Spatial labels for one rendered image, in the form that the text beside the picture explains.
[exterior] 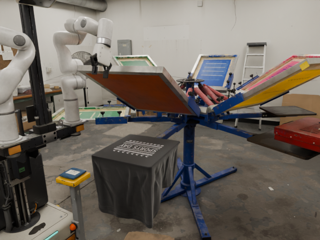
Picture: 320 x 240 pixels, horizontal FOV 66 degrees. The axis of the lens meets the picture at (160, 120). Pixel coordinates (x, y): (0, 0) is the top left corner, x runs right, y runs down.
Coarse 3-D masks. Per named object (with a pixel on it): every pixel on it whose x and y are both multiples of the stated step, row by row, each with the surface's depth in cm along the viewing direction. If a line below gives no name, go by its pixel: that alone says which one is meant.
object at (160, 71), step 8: (80, 72) 156; (88, 72) 153; (112, 72) 145; (120, 72) 142; (128, 72) 140; (136, 72) 137; (144, 72) 135; (152, 72) 132; (160, 72) 130; (168, 72) 137; (168, 80) 139; (104, 88) 179; (176, 88) 150; (184, 96) 165; (128, 104) 211; (184, 104) 177; (168, 112) 209; (176, 112) 204; (192, 112) 193
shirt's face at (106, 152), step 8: (128, 136) 199; (136, 136) 199; (144, 136) 199; (112, 144) 182; (120, 144) 182; (160, 144) 181; (168, 144) 181; (96, 152) 168; (104, 152) 168; (112, 152) 167; (120, 152) 167; (160, 152) 166; (120, 160) 155; (128, 160) 155; (136, 160) 154; (144, 160) 154; (152, 160) 154
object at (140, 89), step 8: (128, 80) 153; (136, 80) 150; (144, 80) 147; (152, 80) 144; (160, 80) 141; (136, 88) 164; (144, 88) 160; (152, 88) 157; (160, 88) 154; (168, 88) 151; (152, 96) 174; (160, 96) 170; (168, 96) 167; (176, 96) 163; (160, 104) 190; (168, 104) 186; (176, 104) 181; (184, 112) 198
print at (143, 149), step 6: (126, 144) 182; (132, 144) 182; (138, 144) 181; (144, 144) 181; (150, 144) 181; (156, 144) 181; (114, 150) 171; (120, 150) 170; (126, 150) 170; (132, 150) 170; (138, 150) 170; (144, 150) 170; (150, 150) 170; (156, 150) 170; (144, 156) 161
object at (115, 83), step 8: (96, 80) 166; (104, 80) 162; (112, 80) 159; (120, 80) 156; (112, 88) 175; (120, 88) 171; (128, 88) 167; (120, 96) 191; (128, 96) 187; (136, 96) 182; (144, 96) 178; (136, 104) 205; (144, 104) 200; (152, 104) 195
